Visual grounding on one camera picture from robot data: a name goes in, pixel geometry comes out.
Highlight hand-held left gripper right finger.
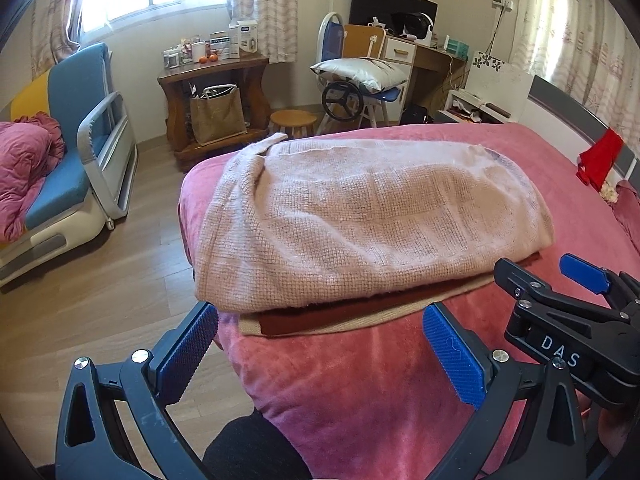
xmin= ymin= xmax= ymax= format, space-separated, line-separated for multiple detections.
xmin=422 ymin=302 xmax=586 ymax=480

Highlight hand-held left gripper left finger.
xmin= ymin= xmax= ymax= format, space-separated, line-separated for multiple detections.
xmin=55 ymin=301 xmax=221 ymax=480

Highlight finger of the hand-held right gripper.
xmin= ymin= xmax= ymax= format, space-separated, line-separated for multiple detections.
xmin=494 ymin=257 xmax=622 ymax=323
xmin=559 ymin=253 xmax=640 ymax=311

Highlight pale pink knit sweater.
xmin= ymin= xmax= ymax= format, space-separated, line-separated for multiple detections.
xmin=192 ymin=132 xmax=555 ymax=315

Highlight person's right hand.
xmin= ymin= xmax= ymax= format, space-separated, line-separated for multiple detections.
xmin=576 ymin=391 xmax=640 ymax=462

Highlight dark pink pillow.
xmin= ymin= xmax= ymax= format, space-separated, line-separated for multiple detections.
xmin=612 ymin=180 xmax=640 ymax=257

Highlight pink bed blanket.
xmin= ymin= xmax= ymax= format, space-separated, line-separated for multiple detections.
xmin=177 ymin=122 xmax=640 ymax=480

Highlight dark red folded garment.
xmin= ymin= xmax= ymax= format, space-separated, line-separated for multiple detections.
xmin=257 ymin=252 xmax=543 ymax=337

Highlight bright red garment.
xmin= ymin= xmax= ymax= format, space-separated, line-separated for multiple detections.
xmin=575 ymin=128 xmax=624 ymax=189

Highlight person's black pants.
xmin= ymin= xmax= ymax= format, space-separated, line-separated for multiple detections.
xmin=200 ymin=407 xmax=312 ymax=480

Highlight grey and white headboard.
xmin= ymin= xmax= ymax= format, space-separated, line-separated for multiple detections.
xmin=527 ymin=74 xmax=640 ymax=196

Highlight black bag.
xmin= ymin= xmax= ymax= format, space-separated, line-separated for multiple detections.
xmin=399 ymin=105 xmax=434 ymax=126

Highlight white leaf-print nightstand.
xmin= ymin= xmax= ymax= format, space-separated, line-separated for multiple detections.
xmin=435 ymin=50 xmax=534 ymax=126

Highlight blue and yellow recliner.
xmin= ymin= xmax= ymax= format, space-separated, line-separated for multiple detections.
xmin=0 ymin=42 xmax=139 ymax=288

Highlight burlap tote bag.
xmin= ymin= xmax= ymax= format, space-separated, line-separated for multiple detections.
xmin=189 ymin=84 xmax=249 ymax=147

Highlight wooden desk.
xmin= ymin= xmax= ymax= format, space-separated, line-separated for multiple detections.
xmin=411 ymin=41 xmax=469 ymax=117

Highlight dark wooden console table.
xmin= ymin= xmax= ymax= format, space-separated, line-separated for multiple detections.
xmin=157 ymin=55 xmax=274 ymax=162

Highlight pink quilt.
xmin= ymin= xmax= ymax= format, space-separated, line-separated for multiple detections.
xmin=0 ymin=114 xmax=67 ymax=244

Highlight patterned cream curtain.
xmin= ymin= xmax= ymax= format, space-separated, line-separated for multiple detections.
xmin=29 ymin=0 xmax=97 ymax=82
xmin=232 ymin=0 xmax=302 ymax=66
xmin=510 ymin=0 xmax=640 ymax=136

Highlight round wooden stool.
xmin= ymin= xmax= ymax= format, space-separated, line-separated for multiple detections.
xmin=269 ymin=109 xmax=319 ymax=142

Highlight black steering wheel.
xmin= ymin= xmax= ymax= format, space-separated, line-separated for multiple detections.
xmin=321 ymin=80 xmax=362 ymax=122

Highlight white drawer cabinet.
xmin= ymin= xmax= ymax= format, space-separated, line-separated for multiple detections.
xmin=381 ymin=35 xmax=419 ymax=126

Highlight white satin pillow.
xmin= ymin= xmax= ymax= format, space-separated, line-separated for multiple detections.
xmin=310 ymin=57 xmax=409 ymax=93

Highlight white and black desk device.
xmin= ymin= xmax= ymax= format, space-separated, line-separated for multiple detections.
xmin=392 ymin=10 xmax=437 ymax=42

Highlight tan chair back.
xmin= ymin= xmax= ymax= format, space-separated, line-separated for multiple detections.
xmin=342 ymin=24 xmax=387 ymax=62

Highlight small white carton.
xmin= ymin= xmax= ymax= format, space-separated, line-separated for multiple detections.
xmin=208 ymin=31 xmax=231 ymax=60

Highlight blue and white chair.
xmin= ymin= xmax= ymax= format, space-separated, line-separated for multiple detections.
xmin=314 ymin=11 xmax=402 ymax=127

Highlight tall white carton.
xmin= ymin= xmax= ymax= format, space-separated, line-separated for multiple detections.
xmin=228 ymin=20 xmax=259 ymax=59

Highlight black television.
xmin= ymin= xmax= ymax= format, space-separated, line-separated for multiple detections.
xmin=348 ymin=0 xmax=439 ymax=37

